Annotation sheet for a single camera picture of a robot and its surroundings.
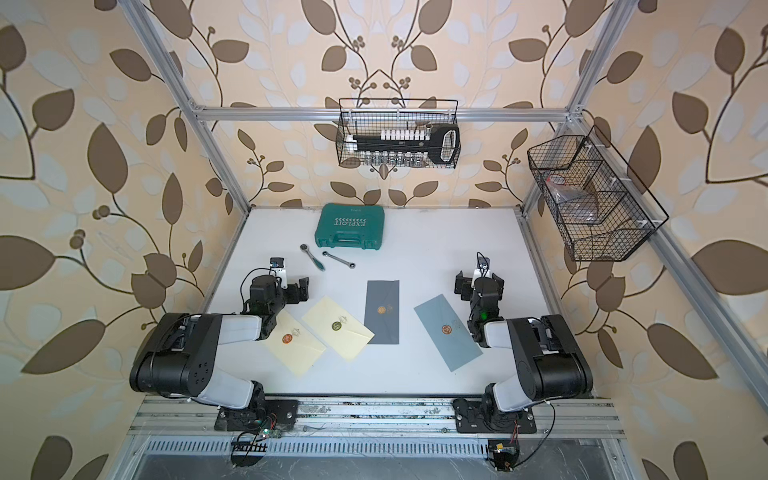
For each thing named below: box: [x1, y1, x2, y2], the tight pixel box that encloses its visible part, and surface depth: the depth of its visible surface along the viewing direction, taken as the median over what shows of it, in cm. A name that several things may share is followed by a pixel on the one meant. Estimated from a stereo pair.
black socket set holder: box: [346, 126, 460, 164], surface depth 85 cm
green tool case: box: [315, 203, 385, 250], surface depth 113 cm
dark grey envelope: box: [364, 280, 400, 345], surface depth 95 cm
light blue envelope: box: [414, 294, 483, 372], surface depth 91 cm
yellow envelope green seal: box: [301, 296, 375, 361], surface depth 91 cm
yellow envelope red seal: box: [266, 310, 327, 375], surface depth 89 cm
